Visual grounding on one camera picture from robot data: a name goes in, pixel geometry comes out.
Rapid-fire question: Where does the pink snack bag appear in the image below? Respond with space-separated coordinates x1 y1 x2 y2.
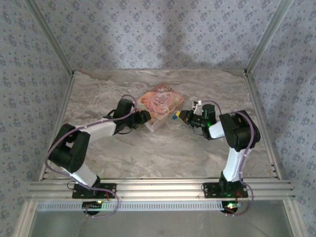
136 82 185 132

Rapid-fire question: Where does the right controller board with LED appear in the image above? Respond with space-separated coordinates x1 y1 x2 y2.
221 200 242 213

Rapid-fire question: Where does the controller board with led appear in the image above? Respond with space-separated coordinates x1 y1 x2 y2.
221 200 242 213
82 200 105 211

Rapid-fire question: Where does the left controller board with LED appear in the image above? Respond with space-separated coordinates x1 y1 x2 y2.
82 200 105 211

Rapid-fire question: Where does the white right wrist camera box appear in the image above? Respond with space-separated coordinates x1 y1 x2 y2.
192 99 204 115

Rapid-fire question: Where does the aluminium side frame rail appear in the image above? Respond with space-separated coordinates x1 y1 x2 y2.
38 71 76 181
243 70 282 179

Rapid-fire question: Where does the aluminium front mounting rail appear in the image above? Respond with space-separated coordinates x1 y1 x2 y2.
25 179 296 201

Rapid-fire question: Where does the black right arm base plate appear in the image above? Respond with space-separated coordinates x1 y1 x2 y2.
202 182 249 199

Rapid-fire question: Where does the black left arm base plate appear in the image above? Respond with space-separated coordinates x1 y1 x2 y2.
72 182 118 199

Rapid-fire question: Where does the grey slotted cable duct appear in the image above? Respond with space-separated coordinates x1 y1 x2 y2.
36 200 244 212

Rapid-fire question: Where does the aluminium corner frame post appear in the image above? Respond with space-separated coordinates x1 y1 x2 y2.
24 0 76 76
244 0 295 75

